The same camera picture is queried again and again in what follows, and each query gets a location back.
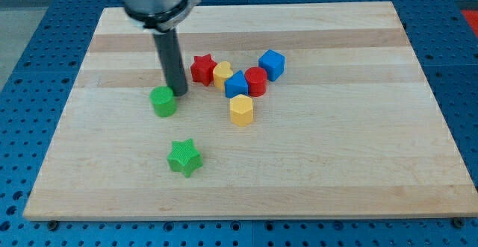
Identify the blue triangle block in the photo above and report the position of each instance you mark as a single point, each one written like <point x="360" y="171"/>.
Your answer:
<point x="236" y="85"/>

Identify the green cylinder block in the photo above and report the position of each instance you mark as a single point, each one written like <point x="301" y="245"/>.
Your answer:
<point x="163" y="101"/>

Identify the yellow hexagon block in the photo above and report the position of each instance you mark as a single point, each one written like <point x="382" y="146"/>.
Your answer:
<point x="241" y="110"/>

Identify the yellow heart block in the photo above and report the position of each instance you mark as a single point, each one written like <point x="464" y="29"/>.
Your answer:
<point x="221" y="73"/>

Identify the red star block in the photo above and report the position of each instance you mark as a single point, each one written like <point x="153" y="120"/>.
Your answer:
<point x="202" y="69"/>

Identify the blue cube block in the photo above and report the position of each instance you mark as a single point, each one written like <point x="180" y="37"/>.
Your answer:
<point x="274" y="64"/>

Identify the red cylinder block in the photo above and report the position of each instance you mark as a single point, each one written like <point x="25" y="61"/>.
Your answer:
<point x="256" y="78"/>

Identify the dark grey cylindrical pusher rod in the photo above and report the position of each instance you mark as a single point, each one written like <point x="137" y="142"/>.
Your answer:
<point x="169" y="54"/>

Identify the wooden board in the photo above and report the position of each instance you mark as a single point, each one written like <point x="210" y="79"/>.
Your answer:
<point x="351" y="130"/>

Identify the green star block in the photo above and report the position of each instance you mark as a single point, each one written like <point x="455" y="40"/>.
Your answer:
<point x="184" y="157"/>

